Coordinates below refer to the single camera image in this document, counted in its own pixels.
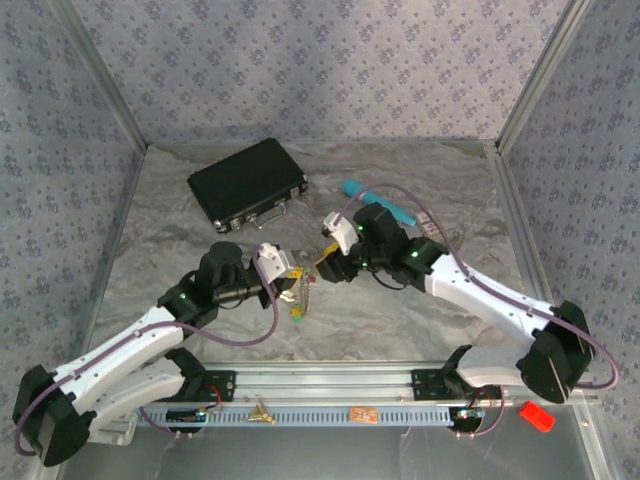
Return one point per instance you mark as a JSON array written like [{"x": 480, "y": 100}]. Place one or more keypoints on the yellow capped key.
[{"x": 296, "y": 274}]

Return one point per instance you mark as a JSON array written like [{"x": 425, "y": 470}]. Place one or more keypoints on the green capped key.
[{"x": 297, "y": 315}]

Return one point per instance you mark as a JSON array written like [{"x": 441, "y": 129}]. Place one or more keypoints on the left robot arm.
[{"x": 115, "y": 345}]

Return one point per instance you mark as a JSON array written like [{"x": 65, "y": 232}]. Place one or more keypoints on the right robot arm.
[{"x": 490, "y": 305}]

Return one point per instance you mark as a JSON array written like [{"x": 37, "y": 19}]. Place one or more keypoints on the small patterned card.
[{"x": 429, "y": 222}]

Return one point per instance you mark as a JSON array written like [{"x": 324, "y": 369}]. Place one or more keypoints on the teal pen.
[{"x": 352, "y": 188}]

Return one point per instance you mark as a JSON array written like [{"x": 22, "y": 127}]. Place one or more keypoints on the black hard case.
[{"x": 245, "y": 182}]

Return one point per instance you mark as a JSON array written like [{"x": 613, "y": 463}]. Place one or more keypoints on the brass metal piece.
[{"x": 260, "y": 415}]

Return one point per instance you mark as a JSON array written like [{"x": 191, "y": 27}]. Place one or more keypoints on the orange patterned chip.
[{"x": 363, "y": 415}]

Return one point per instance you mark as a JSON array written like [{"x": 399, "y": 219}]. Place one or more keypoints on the red plastic block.
[{"x": 536, "y": 416}]

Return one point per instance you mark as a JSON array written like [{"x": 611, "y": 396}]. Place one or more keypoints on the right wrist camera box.
[{"x": 341, "y": 232}]

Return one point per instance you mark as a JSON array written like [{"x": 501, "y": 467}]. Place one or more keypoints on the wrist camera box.
[
  {"x": 341, "y": 232},
  {"x": 272, "y": 260}
]

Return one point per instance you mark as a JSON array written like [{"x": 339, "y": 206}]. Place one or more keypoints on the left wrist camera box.
[{"x": 272, "y": 260}]

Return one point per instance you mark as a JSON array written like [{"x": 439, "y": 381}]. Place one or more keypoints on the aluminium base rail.
[{"x": 325, "y": 380}]

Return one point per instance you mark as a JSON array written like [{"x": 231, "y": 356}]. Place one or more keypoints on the silver metal bracket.
[{"x": 120, "y": 435}]

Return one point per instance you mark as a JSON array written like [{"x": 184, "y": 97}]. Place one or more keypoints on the aluminium frame post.
[
  {"x": 105, "y": 75},
  {"x": 540, "y": 75}
]

